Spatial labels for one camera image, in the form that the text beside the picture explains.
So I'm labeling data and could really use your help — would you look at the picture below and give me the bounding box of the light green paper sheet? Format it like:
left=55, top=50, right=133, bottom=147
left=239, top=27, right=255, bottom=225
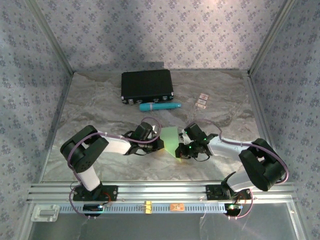
left=159, top=126, right=186, bottom=161

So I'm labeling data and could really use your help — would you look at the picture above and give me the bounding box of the teal cylindrical pen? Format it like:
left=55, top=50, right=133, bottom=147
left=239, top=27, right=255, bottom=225
left=139, top=102, right=182, bottom=112

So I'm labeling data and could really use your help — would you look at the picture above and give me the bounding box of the clear packet with printed card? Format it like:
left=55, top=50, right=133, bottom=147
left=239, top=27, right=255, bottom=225
left=187, top=92, right=209, bottom=123

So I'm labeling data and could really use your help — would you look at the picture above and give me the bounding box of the black hard case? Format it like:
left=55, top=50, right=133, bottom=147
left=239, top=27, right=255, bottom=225
left=120, top=69, right=175, bottom=105

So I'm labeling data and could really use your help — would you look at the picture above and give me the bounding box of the grey metal front panel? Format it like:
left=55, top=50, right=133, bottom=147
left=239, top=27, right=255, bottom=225
left=27, top=213, right=305, bottom=240

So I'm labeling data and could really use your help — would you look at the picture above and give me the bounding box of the aluminium mounting rail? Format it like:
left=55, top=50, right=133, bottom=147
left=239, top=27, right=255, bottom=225
left=26, top=181, right=297, bottom=202

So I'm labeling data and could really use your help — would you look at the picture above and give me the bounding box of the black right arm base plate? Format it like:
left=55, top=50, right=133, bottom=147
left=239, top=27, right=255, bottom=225
left=205, top=184, right=252, bottom=201

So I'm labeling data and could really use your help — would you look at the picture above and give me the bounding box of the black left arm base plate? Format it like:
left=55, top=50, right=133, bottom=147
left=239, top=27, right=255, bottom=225
left=72, top=184, right=119, bottom=202

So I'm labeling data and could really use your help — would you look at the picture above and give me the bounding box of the slotted grey cable duct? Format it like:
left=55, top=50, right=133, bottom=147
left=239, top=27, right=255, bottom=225
left=58, top=202, right=227, bottom=215

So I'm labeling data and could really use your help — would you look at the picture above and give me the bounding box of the aluminium frame side rail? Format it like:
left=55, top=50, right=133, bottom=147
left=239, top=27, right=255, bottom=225
left=18, top=72, right=75, bottom=240
left=246, top=71, right=310, bottom=240

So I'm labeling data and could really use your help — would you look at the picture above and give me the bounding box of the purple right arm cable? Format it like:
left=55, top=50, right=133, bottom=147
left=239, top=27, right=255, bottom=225
left=186, top=119, right=290, bottom=221

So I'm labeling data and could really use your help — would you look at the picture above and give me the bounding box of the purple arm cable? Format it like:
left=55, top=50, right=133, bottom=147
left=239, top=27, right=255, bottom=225
left=66, top=116, right=162, bottom=221
left=186, top=119, right=290, bottom=221

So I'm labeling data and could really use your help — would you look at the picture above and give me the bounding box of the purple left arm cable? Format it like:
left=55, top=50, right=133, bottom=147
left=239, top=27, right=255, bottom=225
left=66, top=116, right=162, bottom=221

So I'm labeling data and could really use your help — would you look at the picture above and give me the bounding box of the white plastic bracket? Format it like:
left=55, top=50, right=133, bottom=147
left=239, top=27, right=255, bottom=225
left=30, top=204, right=60, bottom=223

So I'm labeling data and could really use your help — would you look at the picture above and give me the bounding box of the aluminium frame post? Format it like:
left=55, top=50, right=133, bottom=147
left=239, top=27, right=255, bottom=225
left=247, top=0, right=300, bottom=77

